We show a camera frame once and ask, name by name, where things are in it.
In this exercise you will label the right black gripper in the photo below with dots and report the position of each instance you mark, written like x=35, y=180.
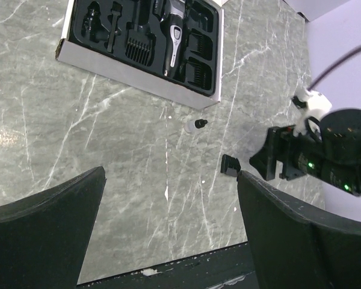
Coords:
x=333, y=155

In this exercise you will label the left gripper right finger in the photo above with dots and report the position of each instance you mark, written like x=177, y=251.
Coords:
x=295, y=244

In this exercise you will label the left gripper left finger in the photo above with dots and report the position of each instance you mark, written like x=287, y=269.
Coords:
x=44, y=237

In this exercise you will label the black clipper comb guard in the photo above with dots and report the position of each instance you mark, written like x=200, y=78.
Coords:
x=230, y=166

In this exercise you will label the small black cap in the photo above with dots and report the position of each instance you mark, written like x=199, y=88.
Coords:
x=195, y=125

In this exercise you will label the white box with black tray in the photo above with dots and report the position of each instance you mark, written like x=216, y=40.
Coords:
x=84, y=42

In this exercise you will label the black silver hair clipper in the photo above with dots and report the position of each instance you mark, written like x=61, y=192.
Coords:
x=173, y=21

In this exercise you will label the small black cylinder attachment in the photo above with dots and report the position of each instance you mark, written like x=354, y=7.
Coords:
x=158, y=9

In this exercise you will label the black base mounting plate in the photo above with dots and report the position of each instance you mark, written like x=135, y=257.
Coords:
x=228, y=267

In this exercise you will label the black comb guard lower slot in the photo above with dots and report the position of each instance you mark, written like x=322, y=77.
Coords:
x=198, y=74

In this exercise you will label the black comb guard slot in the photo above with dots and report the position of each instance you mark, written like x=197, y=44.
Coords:
x=200, y=44
x=198, y=74

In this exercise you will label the black comb guard upper slot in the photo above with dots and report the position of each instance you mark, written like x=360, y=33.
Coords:
x=200, y=44

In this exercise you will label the black comb guard in tray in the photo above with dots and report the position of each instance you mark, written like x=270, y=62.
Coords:
x=139, y=47

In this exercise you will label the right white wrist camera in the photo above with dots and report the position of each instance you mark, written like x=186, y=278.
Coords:
x=309, y=103

